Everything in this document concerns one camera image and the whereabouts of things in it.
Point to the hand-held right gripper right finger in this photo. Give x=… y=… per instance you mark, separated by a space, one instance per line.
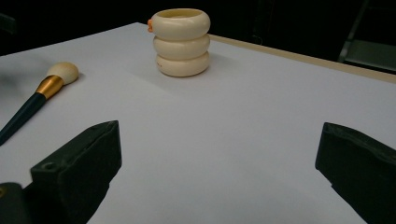
x=361 y=168

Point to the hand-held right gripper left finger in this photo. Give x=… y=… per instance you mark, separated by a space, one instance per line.
x=77 y=168

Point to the cream ringed brush holder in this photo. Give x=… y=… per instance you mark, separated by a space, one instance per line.
x=182 y=43

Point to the metal stand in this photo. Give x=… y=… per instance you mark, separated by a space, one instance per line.
x=367 y=46

